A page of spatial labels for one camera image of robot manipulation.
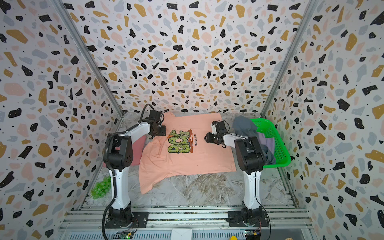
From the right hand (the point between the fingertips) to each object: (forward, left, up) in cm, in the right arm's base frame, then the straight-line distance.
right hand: (205, 134), depth 104 cm
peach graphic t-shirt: (-11, +15, -4) cm, 19 cm away
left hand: (+3, +30, +2) cm, 31 cm away
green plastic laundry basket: (-17, -48, +1) cm, 50 cm away
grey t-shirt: (+5, -27, +4) cm, 27 cm away
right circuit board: (-56, -23, -5) cm, 61 cm away
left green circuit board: (-57, +39, -3) cm, 69 cm away
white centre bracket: (-57, +11, +1) cm, 58 cm away
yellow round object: (-58, -12, +3) cm, 59 cm away
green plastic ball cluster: (-38, +55, +2) cm, 67 cm away
